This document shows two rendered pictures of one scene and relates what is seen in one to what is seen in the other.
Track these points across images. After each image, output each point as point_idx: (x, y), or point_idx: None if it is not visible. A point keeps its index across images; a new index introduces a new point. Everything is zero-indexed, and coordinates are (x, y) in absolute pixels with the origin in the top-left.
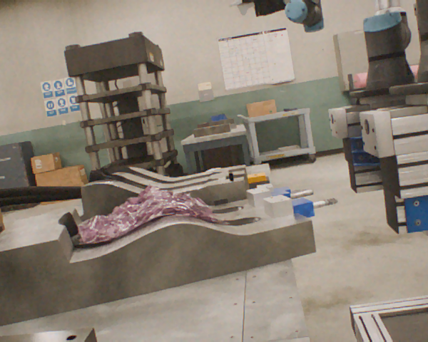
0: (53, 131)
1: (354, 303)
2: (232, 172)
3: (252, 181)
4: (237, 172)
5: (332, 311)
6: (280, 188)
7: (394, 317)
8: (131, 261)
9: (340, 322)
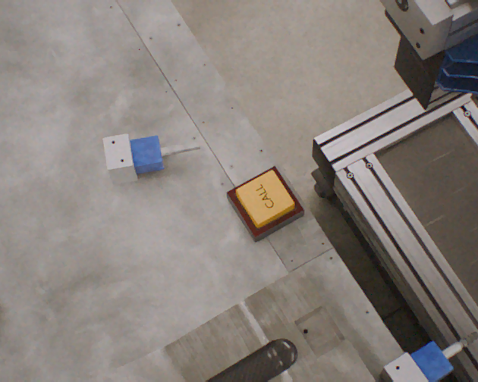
0: None
1: (242, 10)
2: (300, 319)
3: (269, 220)
4: (343, 356)
5: (209, 48)
6: (426, 357)
7: (397, 148)
8: None
9: (242, 82)
